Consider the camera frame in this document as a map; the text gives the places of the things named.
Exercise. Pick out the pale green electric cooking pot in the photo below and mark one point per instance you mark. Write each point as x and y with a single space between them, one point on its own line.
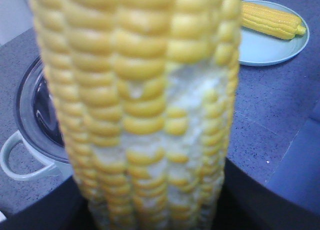
38 128

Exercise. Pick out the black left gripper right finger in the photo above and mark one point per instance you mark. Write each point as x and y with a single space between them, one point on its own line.
245 204

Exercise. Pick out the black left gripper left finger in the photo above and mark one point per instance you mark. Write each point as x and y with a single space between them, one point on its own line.
62 209

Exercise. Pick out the light green plate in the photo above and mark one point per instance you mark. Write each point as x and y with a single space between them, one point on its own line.
259 49

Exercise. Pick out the corn cob pale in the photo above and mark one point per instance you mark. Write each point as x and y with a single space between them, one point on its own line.
144 95

